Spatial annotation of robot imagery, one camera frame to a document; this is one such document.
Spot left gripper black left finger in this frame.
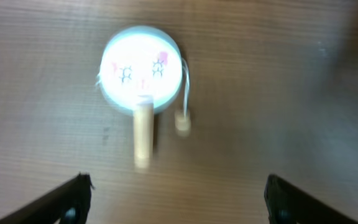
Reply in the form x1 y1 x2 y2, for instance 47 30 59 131
0 173 94 224

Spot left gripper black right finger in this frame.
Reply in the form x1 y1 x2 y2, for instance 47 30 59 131
264 174 358 224

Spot white wooden rattle drum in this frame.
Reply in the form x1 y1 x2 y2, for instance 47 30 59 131
97 26 191 169

